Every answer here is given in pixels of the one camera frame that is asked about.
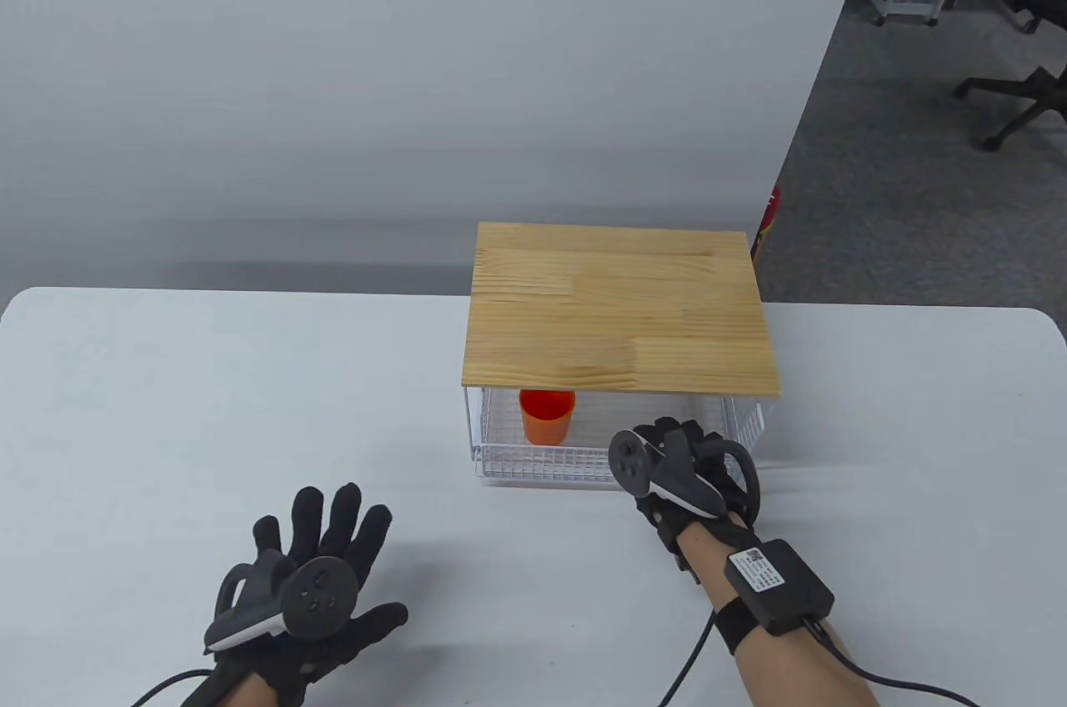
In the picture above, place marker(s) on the black left hand controller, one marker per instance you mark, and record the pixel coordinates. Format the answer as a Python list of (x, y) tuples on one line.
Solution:
[(321, 599)]

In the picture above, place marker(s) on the orange plastic cup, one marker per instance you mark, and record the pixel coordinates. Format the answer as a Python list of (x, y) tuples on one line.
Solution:
[(546, 419)]

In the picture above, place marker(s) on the black hand controller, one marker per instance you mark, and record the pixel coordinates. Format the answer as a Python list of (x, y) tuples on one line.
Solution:
[(679, 482), (321, 599)]

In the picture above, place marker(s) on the person's right hand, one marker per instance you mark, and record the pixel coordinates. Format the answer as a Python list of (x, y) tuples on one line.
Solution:
[(667, 523)]

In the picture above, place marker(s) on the white mesh sliding drawer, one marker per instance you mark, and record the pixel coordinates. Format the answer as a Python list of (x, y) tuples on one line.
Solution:
[(550, 465)]

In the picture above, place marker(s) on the black right hand controller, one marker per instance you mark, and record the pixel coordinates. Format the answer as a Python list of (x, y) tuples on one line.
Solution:
[(679, 482)]

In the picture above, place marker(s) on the person's left forearm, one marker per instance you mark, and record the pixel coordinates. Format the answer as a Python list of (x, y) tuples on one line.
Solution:
[(258, 694)]

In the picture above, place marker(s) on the person's left hand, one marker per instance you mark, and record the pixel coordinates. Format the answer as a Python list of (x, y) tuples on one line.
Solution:
[(338, 523)]

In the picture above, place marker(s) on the red fire extinguisher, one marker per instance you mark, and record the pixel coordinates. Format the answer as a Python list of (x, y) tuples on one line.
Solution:
[(765, 228)]

